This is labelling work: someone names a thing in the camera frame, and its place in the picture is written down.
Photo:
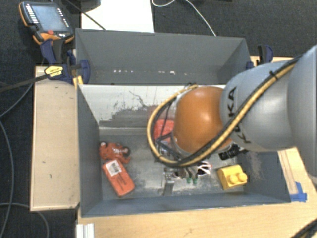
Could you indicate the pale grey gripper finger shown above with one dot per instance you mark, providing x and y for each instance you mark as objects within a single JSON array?
[{"x": 169, "y": 186}]

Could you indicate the red rounded thing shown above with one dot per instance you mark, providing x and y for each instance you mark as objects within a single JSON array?
[{"x": 158, "y": 131}]

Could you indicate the orange flat packet with barcode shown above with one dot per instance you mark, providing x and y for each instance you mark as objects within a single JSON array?
[{"x": 120, "y": 178}]

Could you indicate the yellow toy brick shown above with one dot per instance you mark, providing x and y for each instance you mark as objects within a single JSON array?
[{"x": 230, "y": 178}]

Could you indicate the orange toy figure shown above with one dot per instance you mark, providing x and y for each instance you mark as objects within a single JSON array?
[{"x": 111, "y": 151}]

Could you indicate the grey metal bin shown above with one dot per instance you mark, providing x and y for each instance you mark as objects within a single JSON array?
[{"x": 148, "y": 56}]

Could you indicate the pale wood flat board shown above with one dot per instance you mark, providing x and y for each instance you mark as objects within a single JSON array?
[{"x": 54, "y": 137}]

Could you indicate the black cylinder on white bracket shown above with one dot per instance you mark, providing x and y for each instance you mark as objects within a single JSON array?
[{"x": 229, "y": 154}]

